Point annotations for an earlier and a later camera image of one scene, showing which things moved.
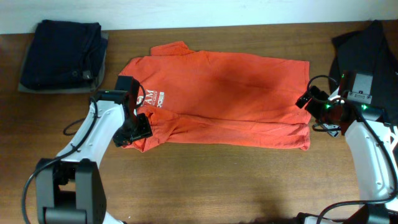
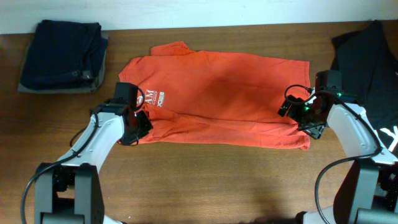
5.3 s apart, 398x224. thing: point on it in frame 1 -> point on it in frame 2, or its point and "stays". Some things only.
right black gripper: [319, 94] -> [314, 130]
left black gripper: [145, 130] stays
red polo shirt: [206, 98] stays
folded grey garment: [27, 89] stays
